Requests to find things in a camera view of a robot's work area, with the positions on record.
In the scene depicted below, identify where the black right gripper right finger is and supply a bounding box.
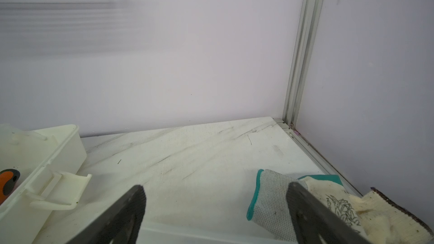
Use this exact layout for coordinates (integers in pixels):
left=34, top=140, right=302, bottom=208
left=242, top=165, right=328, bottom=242
left=286, top=183, right=370, bottom=244

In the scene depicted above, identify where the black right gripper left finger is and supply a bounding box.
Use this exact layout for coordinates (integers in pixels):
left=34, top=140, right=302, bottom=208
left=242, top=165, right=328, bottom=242
left=69, top=185, right=146, bottom=244

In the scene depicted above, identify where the white plastic toolbox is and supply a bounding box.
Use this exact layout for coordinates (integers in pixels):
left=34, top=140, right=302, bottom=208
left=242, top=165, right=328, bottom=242
left=1, top=124, right=92, bottom=244

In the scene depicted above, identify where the white dotted green-cuffed glove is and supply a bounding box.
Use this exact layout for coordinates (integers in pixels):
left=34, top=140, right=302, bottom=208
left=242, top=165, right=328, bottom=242
left=246, top=169, right=344, bottom=242

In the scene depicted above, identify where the cream printed work glove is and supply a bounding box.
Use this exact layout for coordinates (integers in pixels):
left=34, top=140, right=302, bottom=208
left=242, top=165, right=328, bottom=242
left=300, top=175, right=434, bottom=244

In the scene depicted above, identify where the orange black tool handle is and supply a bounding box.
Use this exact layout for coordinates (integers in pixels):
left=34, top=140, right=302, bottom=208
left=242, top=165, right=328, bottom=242
left=0, top=169, right=20, bottom=204

